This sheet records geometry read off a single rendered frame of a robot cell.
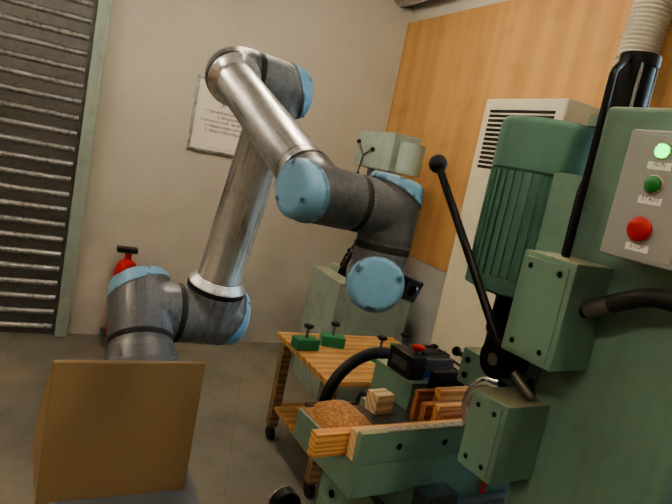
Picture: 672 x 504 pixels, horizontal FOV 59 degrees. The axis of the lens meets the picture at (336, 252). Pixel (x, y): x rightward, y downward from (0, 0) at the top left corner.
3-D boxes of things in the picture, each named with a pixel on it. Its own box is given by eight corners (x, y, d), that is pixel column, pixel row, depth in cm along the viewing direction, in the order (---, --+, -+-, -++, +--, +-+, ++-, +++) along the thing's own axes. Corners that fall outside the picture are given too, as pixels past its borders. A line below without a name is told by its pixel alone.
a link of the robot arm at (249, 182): (163, 323, 159) (245, 44, 138) (223, 328, 169) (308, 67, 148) (176, 354, 147) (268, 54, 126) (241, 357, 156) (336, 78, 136)
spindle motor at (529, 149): (509, 282, 122) (547, 131, 117) (581, 308, 107) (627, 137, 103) (444, 276, 113) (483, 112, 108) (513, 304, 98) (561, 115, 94)
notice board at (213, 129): (280, 166, 402) (293, 98, 395) (281, 166, 400) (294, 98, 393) (185, 148, 373) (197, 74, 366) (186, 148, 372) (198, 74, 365)
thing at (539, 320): (536, 348, 91) (561, 253, 89) (586, 371, 83) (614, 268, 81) (497, 347, 86) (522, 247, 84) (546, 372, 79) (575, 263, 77)
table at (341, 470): (483, 401, 153) (489, 379, 152) (583, 464, 127) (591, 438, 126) (271, 413, 121) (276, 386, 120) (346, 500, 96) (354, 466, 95)
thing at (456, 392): (491, 415, 128) (499, 384, 127) (498, 419, 127) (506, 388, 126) (427, 420, 119) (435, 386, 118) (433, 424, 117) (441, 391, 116)
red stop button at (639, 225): (626, 238, 73) (633, 215, 73) (649, 244, 71) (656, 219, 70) (621, 238, 73) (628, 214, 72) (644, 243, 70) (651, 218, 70)
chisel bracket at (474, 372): (479, 386, 119) (489, 346, 118) (533, 418, 108) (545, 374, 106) (452, 387, 116) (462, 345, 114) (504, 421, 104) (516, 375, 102)
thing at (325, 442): (570, 426, 131) (575, 409, 131) (578, 430, 130) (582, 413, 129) (306, 451, 96) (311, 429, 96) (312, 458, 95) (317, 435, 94)
